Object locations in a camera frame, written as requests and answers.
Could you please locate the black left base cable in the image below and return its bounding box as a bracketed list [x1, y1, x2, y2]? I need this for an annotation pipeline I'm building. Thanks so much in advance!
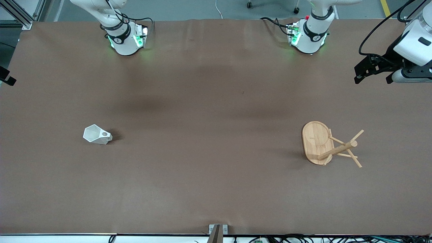
[260, 17, 294, 36]

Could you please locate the brown paper table cover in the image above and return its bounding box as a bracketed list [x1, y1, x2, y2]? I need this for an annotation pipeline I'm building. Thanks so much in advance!
[0, 19, 432, 236]

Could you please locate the black base cable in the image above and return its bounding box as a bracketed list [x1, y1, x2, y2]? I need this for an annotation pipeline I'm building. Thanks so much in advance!
[127, 17, 155, 34]
[260, 17, 294, 36]

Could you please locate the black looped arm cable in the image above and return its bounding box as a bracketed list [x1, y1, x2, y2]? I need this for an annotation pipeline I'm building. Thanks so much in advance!
[397, 0, 427, 23]

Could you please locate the aluminium frame post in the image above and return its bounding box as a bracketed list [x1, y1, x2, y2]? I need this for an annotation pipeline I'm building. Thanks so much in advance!
[0, 0, 46, 30]

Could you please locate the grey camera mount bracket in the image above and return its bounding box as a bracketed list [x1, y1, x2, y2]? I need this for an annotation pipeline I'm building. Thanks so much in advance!
[209, 224, 228, 243]

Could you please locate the wooden cup rack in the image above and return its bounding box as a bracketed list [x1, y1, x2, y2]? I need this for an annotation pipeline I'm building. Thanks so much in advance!
[301, 121, 365, 168]

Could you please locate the white faceted cup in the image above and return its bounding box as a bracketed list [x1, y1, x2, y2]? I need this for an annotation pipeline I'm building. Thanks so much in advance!
[83, 124, 113, 145]

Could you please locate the black right base cable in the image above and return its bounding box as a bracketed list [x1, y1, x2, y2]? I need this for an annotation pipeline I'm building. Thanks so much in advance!
[127, 17, 155, 34]

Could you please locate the black cable tangle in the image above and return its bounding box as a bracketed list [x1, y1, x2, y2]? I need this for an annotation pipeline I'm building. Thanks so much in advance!
[233, 234, 432, 243]

